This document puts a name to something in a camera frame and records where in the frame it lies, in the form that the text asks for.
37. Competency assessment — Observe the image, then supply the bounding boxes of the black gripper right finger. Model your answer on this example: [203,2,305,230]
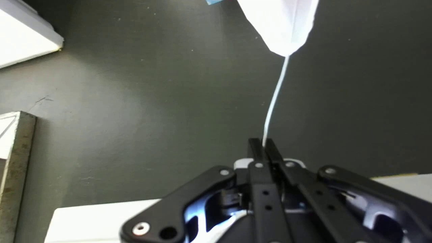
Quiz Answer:
[265,137,432,243]

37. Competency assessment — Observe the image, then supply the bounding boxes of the white window sill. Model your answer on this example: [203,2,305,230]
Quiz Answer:
[43,171,432,243]

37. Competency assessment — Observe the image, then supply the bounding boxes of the white blind cord rope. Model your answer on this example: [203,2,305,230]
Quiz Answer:
[261,52,292,151]

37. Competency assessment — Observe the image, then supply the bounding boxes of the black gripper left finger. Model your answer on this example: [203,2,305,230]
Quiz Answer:
[119,136,294,243]

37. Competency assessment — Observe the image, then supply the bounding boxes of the framed wall mirror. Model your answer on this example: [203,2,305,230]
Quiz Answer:
[0,110,38,243]

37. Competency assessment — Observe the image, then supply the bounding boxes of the white tissue sheet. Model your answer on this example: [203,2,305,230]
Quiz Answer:
[236,0,321,58]

